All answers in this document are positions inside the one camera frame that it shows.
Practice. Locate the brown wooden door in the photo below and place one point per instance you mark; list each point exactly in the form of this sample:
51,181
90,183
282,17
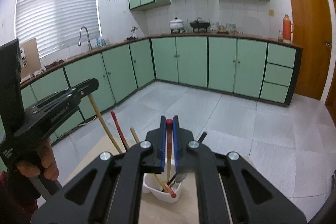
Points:
330,99
312,31

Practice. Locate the white enamel pot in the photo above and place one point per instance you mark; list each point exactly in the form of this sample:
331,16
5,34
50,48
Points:
176,26

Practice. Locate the left hand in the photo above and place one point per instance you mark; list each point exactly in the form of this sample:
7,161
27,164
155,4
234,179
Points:
46,163

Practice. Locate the black wok on stove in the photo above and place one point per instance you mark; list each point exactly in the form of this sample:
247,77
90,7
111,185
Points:
199,25

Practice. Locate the dark red chopstick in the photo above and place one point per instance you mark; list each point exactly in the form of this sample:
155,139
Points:
169,126

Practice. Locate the plain bamboo chopstick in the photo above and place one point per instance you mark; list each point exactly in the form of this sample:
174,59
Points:
105,127

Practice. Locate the orange thermos flask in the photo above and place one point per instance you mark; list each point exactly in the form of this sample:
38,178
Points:
286,28

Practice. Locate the green lower kitchen cabinets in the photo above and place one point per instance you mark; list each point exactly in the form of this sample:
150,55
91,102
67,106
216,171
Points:
260,70

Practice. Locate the red orange striped chopstick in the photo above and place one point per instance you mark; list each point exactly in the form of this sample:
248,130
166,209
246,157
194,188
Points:
165,187

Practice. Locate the white window blinds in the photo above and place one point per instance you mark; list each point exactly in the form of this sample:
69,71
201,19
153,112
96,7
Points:
56,24

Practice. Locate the glass jars on counter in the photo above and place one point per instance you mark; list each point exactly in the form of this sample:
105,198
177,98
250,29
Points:
229,28

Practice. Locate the worn wooden chopstick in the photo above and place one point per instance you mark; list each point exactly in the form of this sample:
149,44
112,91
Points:
134,135

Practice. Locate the red floral chopstick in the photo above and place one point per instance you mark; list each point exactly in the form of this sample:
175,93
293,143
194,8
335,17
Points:
119,130

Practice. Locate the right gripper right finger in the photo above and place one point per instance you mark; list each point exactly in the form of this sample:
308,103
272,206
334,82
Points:
229,188

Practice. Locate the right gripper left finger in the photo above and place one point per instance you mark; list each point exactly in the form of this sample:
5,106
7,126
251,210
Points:
108,189

